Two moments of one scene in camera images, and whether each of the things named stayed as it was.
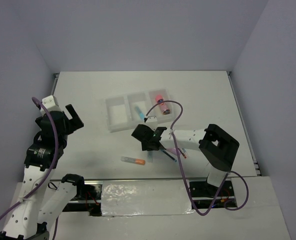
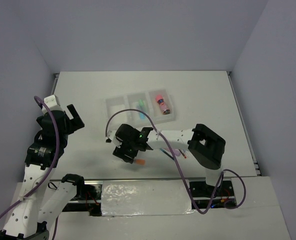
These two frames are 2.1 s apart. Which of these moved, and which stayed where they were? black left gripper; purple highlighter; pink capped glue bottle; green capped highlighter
Moved: green capped highlighter
Stayed: purple highlighter; pink capped glue bottle; black left gripper
